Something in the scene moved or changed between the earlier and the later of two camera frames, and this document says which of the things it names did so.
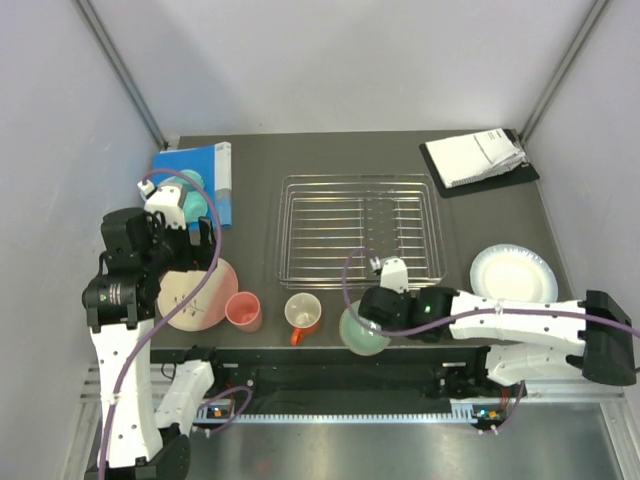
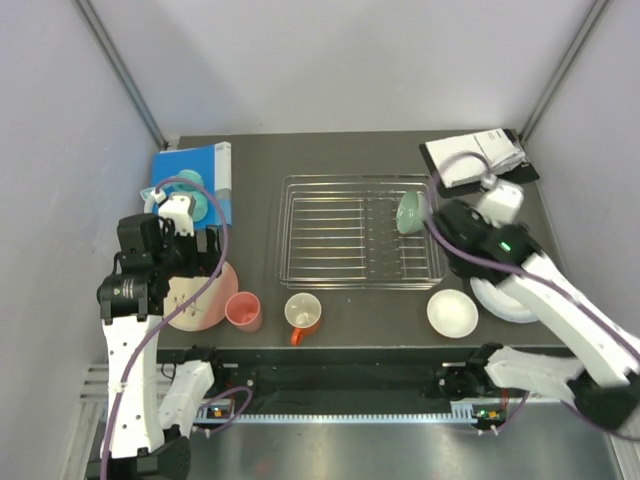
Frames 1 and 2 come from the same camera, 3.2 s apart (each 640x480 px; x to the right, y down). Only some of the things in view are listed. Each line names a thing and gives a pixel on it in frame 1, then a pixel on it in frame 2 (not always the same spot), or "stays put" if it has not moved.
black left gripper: [195, 256] stays put
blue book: [214, 162] stays put
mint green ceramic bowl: [359, 339] to [412, 212]
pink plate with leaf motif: [209, 308] stays put
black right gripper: [390, 328] to [471, 213]
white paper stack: [466, 158] stays put
